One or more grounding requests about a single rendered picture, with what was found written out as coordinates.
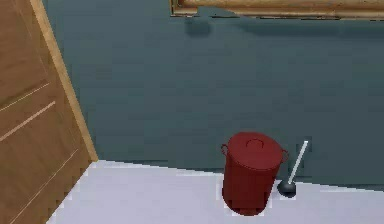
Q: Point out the brown wooden room door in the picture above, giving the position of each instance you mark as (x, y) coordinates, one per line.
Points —
(33, 116)

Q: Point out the red lidded bin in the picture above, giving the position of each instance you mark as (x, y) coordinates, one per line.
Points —
(250, 173)

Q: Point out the wooden framed wall picture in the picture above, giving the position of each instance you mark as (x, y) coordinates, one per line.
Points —
(283, 8)

